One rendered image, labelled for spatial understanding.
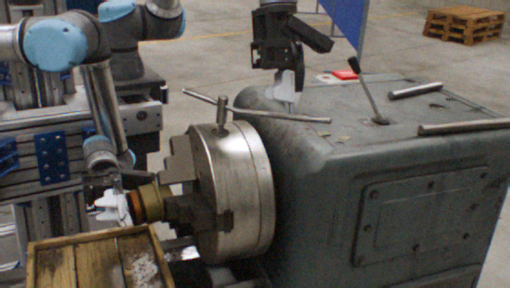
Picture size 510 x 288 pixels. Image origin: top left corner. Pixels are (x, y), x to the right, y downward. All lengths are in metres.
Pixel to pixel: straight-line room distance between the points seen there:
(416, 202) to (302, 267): 0.29
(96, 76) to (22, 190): 0.51
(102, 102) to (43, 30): 0.28
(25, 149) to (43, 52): 0.50
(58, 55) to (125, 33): 0.44
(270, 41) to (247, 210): 0.34
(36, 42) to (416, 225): 0.93
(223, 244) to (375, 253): 0.35
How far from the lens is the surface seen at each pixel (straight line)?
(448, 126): 1.10
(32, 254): 1.27
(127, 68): 1.58
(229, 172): 0.96
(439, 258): 1.30
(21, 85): 1.65
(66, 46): 1.15
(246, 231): 0.99
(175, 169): 1.07
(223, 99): 0.97
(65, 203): 1.86
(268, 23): 0.93
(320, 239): 1.00
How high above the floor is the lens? 1.65
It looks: 25 degrees down
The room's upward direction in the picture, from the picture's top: 4 degrees clockwise
